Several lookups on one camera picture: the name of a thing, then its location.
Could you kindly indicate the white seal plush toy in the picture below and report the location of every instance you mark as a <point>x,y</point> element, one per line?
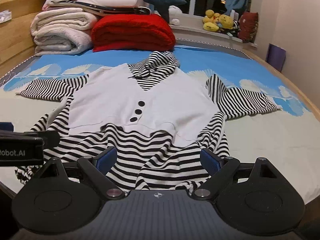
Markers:
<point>174,13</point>

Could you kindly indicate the white folded bedding stack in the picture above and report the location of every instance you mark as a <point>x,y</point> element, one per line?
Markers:
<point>101,7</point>

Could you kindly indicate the red fluffy folded blanket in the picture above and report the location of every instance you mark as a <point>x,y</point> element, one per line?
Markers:
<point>137,32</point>

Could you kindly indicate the striped white hooded sweater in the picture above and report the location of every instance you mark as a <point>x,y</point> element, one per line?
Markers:
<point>156,116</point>

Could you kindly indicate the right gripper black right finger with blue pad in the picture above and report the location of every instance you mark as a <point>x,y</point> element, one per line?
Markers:
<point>221,171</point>

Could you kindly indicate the cream folded fleece blanket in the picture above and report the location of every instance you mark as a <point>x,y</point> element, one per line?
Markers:
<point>65,31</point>

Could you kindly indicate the purple box by wall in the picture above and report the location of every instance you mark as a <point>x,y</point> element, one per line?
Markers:
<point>276,57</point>

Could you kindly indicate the blue white patterned bed sheet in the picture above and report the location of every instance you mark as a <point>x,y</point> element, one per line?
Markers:
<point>160,109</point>

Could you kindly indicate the yellow plush toy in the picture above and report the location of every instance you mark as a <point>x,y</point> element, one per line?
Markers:
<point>215,22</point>

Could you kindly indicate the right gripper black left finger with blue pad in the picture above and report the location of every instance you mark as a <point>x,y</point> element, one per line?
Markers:
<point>95,170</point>

